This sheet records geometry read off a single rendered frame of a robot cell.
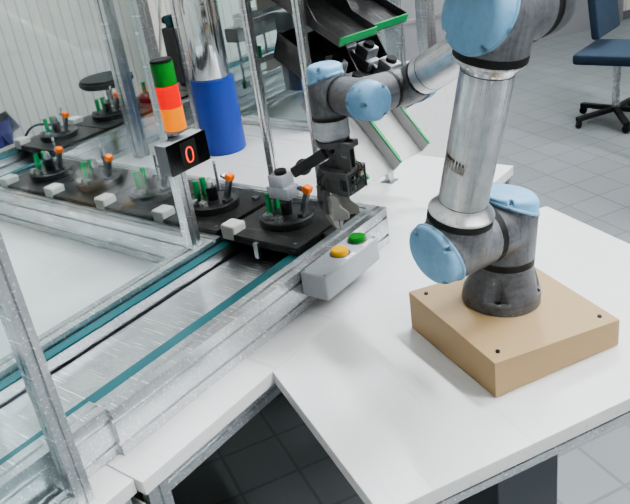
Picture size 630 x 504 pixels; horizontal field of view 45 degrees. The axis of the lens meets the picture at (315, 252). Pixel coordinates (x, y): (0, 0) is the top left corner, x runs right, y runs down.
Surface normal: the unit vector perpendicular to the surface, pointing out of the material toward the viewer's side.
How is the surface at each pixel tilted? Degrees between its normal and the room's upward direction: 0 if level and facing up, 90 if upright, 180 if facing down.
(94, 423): 90
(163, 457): 0
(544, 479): 90
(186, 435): 0
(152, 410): 90
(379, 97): 90
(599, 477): 0
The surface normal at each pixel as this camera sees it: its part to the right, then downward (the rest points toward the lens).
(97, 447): 0.79, 0.18
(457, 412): -0.13, -0.89
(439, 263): -0.80, 0.42
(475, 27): -0.78, 0.21
